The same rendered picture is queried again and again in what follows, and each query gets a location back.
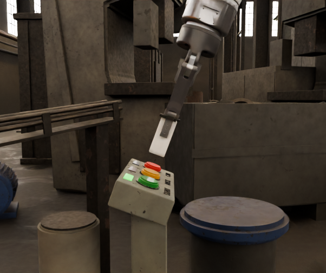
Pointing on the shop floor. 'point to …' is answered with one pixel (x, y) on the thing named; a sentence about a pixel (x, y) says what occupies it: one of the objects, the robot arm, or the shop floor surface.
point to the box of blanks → (260, 153)
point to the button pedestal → (145, 216)
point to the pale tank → (231, 50)
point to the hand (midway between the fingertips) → (163, 136)
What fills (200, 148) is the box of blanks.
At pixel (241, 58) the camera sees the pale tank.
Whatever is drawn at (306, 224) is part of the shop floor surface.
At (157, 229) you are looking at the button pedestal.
